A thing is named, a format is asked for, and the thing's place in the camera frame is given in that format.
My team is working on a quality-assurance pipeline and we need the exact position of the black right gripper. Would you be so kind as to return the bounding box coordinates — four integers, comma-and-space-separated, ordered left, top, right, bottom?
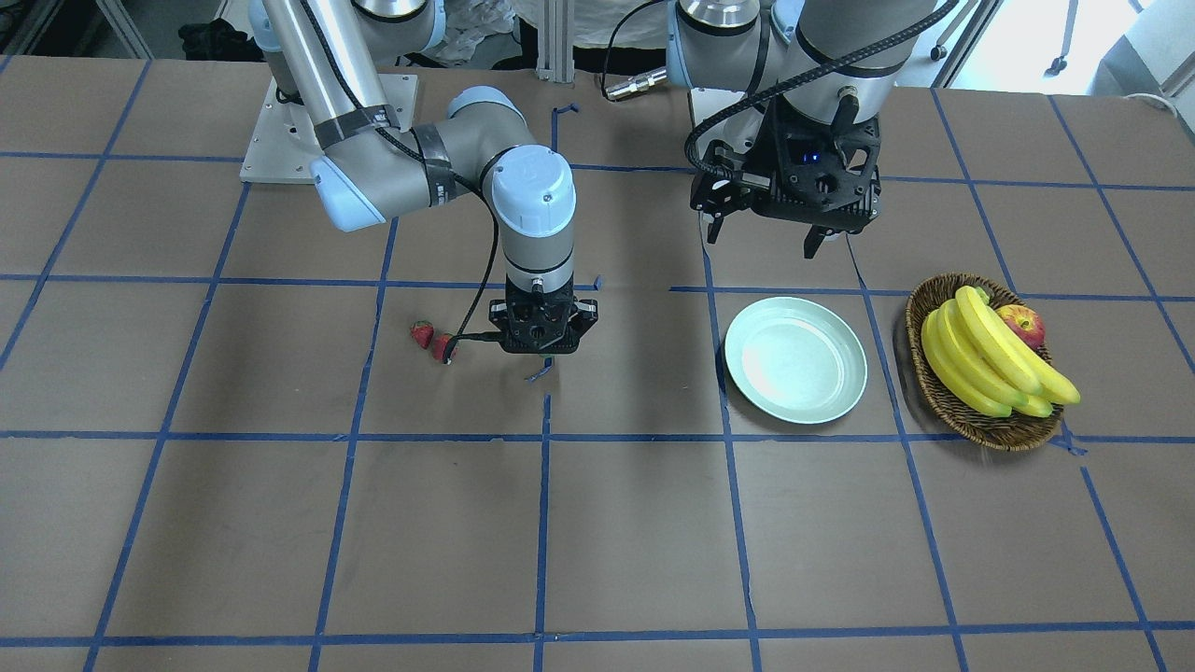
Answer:
489, 285, 600, 358

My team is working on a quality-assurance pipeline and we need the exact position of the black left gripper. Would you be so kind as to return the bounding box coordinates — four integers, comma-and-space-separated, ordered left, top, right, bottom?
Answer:
690, 93, 882, 259

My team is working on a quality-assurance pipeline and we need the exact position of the red strawberry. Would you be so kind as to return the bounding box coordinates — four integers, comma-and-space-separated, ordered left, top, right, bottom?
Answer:
409, 320, 436, 350
429, 332, 456, 364

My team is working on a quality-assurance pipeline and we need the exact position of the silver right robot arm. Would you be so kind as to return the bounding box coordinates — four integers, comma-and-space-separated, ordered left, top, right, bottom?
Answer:
250, 1, 598, 356

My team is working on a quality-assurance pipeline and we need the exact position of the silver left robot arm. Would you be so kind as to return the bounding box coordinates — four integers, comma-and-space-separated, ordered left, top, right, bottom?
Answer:
666, 1, 952, 259

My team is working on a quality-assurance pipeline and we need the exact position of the pale green plate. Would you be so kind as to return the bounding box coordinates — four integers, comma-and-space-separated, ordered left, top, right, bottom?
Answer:
723, 297, 869, 424

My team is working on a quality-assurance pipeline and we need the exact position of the yellow banana bunch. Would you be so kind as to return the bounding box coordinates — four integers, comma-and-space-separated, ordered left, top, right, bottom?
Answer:
921, 286, 1081, 419

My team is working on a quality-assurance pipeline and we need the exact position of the red apple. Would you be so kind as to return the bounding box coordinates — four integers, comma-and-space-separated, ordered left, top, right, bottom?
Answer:
997, 303, 1046, 350

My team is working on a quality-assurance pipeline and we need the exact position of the wicker basket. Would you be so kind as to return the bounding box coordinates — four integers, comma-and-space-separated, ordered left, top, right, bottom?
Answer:
893, 271, 1064, 452

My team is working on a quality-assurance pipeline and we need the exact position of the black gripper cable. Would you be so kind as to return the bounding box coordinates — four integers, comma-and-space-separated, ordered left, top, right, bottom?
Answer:
443, 177, 510, 365

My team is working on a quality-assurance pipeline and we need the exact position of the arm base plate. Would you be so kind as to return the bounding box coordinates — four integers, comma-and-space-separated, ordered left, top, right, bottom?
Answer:
240, 74, 419, 187

